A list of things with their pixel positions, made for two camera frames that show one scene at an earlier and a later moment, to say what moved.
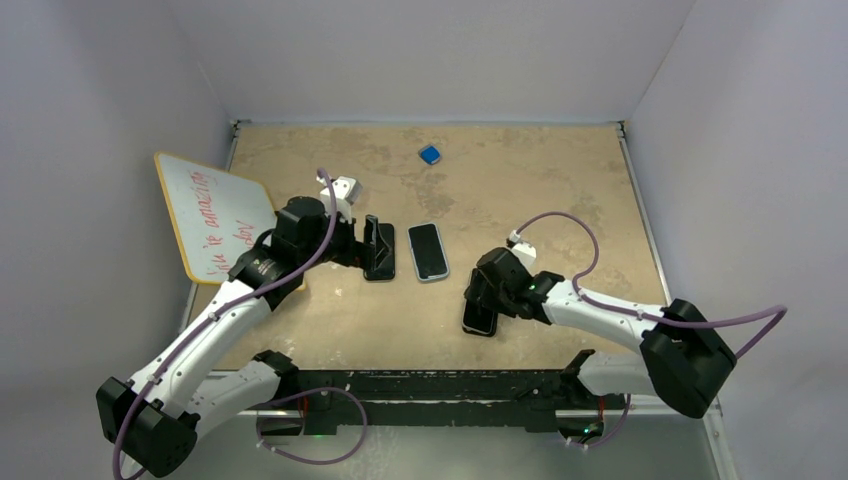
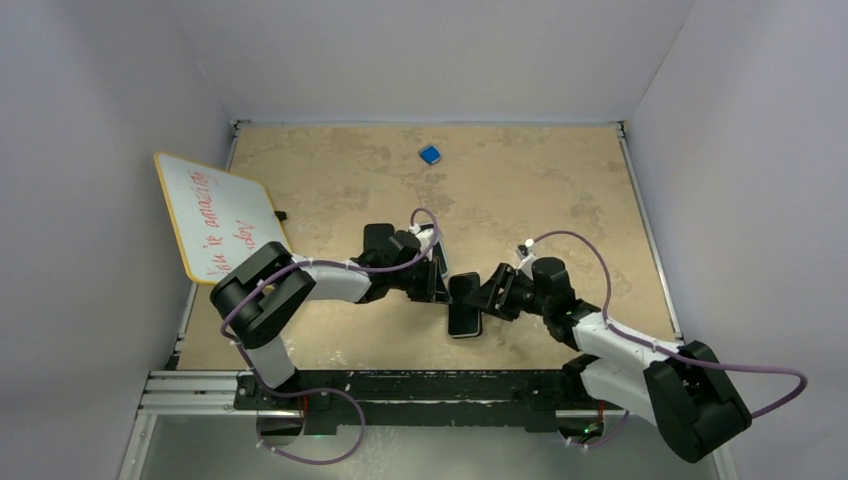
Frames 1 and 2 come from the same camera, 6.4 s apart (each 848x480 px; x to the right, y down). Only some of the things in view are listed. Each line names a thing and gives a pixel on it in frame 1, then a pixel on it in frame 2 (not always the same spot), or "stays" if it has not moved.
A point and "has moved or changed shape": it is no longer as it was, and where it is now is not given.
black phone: x=478 y=319 has moved or changed shape
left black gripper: x=356 y=253 → x=433 y=290
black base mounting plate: x=466 y=398 stays
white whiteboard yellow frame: x=218 y=216 stays
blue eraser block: x=429 y=154 stays
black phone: x=478 y=319 has moved or changed shape
